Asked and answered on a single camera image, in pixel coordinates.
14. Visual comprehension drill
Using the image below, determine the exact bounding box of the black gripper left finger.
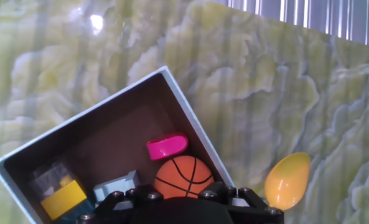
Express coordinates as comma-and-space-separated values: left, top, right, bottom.
93, 184, 165, 215

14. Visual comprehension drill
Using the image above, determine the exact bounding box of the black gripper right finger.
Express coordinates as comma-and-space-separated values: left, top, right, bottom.
199, 182, 268, 208

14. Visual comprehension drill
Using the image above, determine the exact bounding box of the orange toy basketball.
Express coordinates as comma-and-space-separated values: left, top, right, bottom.
154, 155, 215, 200

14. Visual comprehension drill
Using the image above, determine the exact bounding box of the yellow orange toy mango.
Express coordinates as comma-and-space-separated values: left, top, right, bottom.
264, 152, 312, 212

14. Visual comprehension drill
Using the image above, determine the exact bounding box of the light blue gift box base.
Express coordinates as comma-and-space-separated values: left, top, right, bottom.
0, 65, 235, 224

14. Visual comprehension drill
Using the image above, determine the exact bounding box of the small grey toy block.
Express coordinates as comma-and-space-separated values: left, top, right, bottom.
93, 170, 141, 202

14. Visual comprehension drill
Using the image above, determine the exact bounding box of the small pink toy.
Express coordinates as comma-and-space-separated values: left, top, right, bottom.
146, 132, 189, 161

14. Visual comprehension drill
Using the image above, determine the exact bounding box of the gold metallic toy block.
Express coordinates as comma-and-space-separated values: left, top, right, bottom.
40, 179, 88, 221

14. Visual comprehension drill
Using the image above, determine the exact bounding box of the green marble pattern mat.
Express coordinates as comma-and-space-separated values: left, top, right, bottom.
0, 0, 369, 224

